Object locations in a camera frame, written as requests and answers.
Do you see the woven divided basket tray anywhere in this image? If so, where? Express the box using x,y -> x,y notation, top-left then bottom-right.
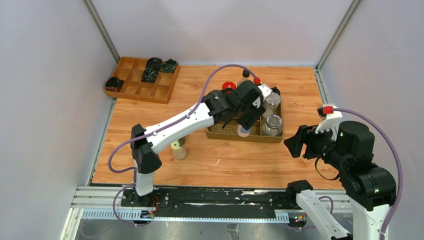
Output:
206,99 -> 284,144

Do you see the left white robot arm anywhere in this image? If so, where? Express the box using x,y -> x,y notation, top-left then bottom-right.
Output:
131,80 -> 273,207

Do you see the wooden compartment organizer box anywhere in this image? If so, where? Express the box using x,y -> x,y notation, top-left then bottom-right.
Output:
103,56 -> 180,104

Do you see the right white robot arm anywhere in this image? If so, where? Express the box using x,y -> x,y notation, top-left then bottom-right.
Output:
283,120 -> 396,240

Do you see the steel lid glass jar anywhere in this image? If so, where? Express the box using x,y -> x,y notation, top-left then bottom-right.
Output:
262,92 -> 281,118

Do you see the black coiled cable outside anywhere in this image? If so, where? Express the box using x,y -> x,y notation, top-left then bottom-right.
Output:
104,76 -> 125,92

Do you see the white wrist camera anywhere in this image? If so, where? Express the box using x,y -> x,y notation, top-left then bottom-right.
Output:
315,104 -> 343,134
258,84 -> 273,99

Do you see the red cap sauce bottle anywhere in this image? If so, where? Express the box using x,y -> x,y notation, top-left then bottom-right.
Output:
222,81 -> 237,90

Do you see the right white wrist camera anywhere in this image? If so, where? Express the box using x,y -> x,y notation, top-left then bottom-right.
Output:
315,104 -> 343,134

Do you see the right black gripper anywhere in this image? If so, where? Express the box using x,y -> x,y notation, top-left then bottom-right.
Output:
282,119 -> 349,169

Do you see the pale green cap shaker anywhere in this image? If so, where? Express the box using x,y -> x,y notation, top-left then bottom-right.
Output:
170,140 -> 187,160

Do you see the green black coiled cable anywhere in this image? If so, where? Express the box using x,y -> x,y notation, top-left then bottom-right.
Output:
160,58 -> 178,74

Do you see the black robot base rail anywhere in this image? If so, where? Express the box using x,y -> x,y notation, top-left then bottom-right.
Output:
117,186 -> 308,228

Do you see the coiled cable in organizer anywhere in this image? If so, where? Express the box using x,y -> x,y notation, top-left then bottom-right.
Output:
145,57 -> 164,71

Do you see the tall black cap oil bottle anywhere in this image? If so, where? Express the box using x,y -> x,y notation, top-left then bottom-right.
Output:
237,69 -> 250,87

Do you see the silver lid salt jar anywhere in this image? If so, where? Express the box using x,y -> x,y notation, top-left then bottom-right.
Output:
236,124 -> 252,138

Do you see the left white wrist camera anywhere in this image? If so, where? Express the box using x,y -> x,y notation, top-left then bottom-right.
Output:
258,84 -> 273,99

